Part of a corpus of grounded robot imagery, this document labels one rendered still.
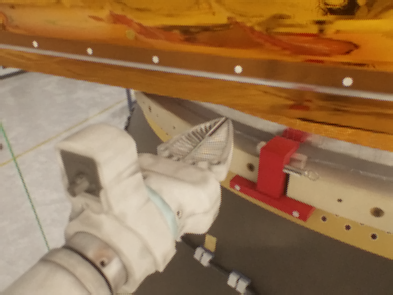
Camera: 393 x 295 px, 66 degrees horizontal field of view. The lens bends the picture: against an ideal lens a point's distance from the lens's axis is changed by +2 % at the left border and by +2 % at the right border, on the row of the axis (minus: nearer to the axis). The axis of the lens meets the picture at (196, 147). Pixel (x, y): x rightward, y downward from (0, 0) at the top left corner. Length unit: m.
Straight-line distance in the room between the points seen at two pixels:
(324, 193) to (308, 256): 0.13
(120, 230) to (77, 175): 0.05
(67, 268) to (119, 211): 0.04
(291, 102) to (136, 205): 0.33
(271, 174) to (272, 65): 0.16
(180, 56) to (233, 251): 0.35
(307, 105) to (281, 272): 0.27
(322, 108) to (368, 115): 0.06
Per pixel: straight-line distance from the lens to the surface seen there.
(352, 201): 0.44
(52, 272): 0.21
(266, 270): 0.55
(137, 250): 0.22
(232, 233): 0.57
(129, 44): 0.59
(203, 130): 0.37
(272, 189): 0.45
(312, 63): 0.46
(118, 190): 0.20
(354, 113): 0.48
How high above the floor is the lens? 1.95
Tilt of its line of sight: 30 degrees down
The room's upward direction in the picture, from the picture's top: 1 degrees counter-clockwise
